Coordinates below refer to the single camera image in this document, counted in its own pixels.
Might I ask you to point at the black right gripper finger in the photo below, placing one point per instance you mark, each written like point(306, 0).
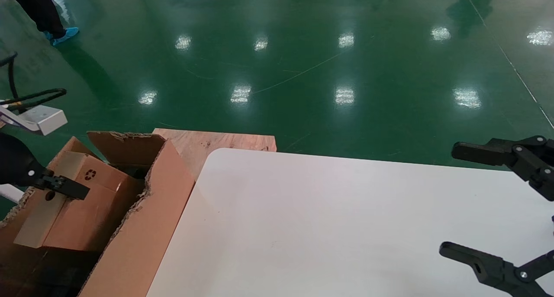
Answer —
point(493, 269)
point(523, 156)

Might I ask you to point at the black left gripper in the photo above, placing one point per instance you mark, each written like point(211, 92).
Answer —
point(15, 163)

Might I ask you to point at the small brown cardboard box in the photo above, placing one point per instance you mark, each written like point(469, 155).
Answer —
point(86, 219)

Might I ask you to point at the large open cardboard box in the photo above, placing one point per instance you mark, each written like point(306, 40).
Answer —
point(151, 227)

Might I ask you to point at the plywood board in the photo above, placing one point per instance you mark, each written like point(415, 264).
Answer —
point(216, 143)

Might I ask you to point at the person in black trousers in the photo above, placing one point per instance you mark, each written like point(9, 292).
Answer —
point(37, 7)

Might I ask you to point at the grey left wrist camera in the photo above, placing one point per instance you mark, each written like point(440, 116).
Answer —
point(43, 117)

